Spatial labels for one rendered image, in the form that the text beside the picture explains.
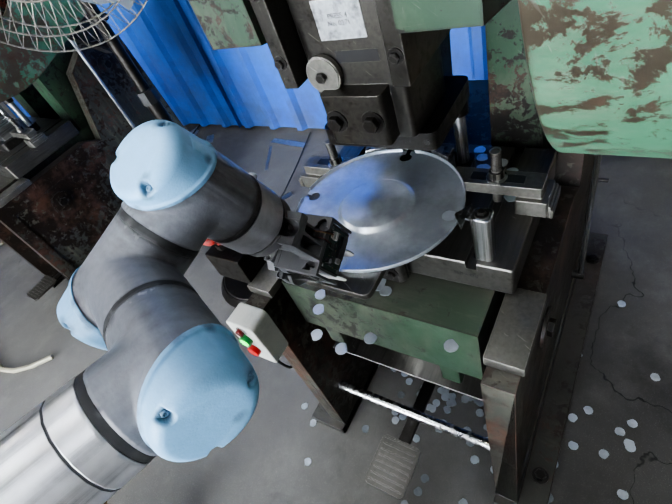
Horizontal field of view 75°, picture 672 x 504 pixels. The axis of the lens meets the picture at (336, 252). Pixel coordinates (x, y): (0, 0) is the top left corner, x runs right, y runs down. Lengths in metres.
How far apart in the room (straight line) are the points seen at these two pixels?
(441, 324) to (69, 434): 0.55
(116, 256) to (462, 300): 0.54
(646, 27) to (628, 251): 1.49
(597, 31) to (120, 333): 0.31
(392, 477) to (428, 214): 0.68
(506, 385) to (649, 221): 1.19
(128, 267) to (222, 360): 0.13
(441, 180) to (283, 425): 0.98
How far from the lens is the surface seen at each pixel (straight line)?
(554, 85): 0.26
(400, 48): 0.56
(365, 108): 0.63
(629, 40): 0.23
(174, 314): 0.31
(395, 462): 1.16
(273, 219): 0.44
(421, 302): 0.76
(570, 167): 1.00
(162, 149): 0.36
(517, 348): 0.71
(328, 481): 1.37
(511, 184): 0.77
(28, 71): 1.80
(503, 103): 0.91
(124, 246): 0.39
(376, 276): 0.63
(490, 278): 0.73
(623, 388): 1.42
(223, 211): 0.39
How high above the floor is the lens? 1.26
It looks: 44 degrees down
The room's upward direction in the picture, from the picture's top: 24 degrees counter-clockwise
